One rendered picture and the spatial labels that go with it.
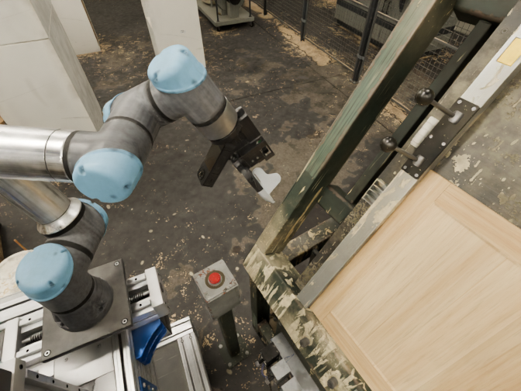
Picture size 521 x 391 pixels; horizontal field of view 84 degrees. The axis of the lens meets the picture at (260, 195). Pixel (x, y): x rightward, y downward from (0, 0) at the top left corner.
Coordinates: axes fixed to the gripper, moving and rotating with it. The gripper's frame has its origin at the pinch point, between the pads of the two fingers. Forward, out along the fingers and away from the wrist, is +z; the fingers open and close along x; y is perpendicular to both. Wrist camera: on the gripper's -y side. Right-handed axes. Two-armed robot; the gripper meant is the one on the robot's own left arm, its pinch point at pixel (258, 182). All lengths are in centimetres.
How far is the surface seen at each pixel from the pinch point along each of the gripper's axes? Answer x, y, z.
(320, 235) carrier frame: 10, 3, 66
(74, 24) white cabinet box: 470, -121, 47
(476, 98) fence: -10, 50, 8
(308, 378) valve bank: -35, -26, 56
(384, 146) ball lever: -8.0, 28.7, 5.7
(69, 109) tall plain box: 205, -108, 33
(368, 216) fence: -11.9, 18.5, 25.4
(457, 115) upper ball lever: -10.5, 45.4, 8.4
